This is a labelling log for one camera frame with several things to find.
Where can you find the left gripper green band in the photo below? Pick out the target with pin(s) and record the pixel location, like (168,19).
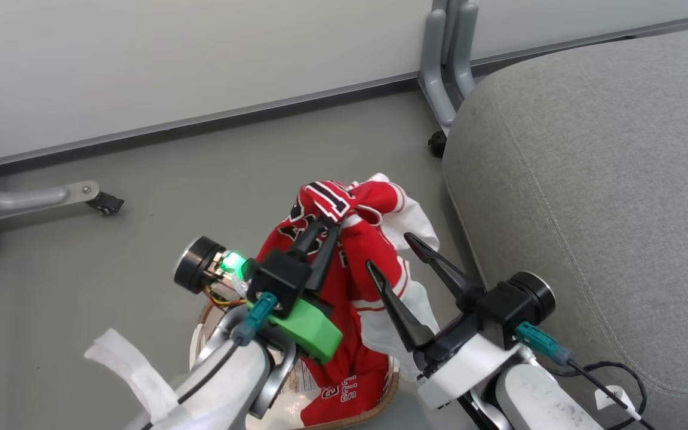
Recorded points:
(281,278)

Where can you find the paper label sticker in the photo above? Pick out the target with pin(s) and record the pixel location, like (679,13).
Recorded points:
(305,379)

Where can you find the grey fabric sofa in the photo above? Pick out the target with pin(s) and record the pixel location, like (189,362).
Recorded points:
(607,197)

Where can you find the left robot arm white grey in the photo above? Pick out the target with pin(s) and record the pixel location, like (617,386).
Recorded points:
(224,388)

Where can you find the white tape strip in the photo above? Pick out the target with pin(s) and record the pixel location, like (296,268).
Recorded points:
(132,367)

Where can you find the black caster with metal plate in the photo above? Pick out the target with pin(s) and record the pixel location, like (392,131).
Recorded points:
(105,204)

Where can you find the white laundry basket brown rim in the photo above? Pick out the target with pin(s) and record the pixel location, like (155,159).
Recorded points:
(281,415)

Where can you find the grey single partition leg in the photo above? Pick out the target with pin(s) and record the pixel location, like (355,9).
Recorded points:
(15,200)

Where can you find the red and white basketball jersey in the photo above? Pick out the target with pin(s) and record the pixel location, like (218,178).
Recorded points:
(368,251)

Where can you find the grey double partition leg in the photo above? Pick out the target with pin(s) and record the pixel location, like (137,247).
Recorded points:
(439,65)

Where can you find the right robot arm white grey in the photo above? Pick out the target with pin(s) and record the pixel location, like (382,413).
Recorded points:
(535,400)

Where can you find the small black round caster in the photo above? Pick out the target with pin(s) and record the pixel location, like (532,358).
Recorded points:
(437,144)

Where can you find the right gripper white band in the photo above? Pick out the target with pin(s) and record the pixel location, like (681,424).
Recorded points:
(499,307)

